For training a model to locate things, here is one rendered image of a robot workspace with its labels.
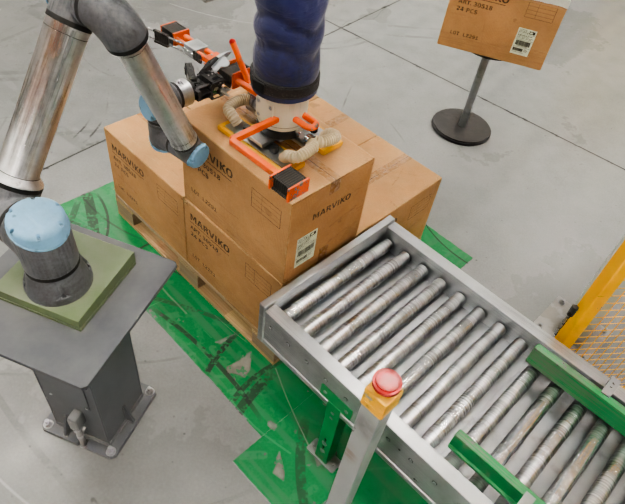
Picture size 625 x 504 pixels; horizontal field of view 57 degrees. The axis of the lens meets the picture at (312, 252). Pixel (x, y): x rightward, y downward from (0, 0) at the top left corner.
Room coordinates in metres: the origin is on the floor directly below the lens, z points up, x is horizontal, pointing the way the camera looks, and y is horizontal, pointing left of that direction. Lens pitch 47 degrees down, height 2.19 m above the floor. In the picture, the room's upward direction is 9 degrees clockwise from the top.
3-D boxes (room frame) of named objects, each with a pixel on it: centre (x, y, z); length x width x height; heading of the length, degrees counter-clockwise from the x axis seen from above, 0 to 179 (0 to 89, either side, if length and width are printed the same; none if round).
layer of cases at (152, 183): (2.11, 0.24, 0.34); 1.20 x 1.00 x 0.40; 51
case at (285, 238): (1.69, 0.19, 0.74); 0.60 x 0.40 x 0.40; 51
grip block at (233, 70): (1.83, 0.37, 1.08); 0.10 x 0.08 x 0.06; 142
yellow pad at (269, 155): (1.60, 0.23, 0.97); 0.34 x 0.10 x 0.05; 52
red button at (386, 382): (0.71, -0.22, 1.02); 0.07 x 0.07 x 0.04
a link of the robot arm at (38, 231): (1.02, 0.73, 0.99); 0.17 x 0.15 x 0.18; 58
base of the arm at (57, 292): (1.02, 0.72, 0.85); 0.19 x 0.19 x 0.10
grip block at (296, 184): (1.29, 0.10, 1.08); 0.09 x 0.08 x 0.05; 142
